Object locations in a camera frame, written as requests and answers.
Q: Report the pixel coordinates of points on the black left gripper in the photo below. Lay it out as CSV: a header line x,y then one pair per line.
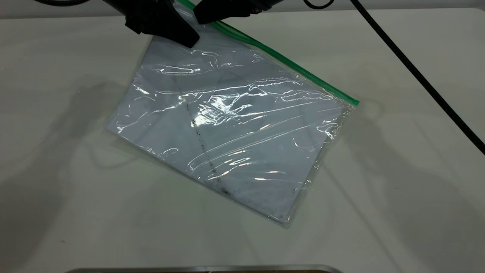
x,y
132,7

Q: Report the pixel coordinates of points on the clear plastic zip bag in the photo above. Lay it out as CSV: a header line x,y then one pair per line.
x,y
235,125

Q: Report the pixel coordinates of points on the silver metal rim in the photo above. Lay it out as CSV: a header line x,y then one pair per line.
x,y
204,269

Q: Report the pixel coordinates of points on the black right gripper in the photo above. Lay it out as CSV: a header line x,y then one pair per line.
x,y
257,5

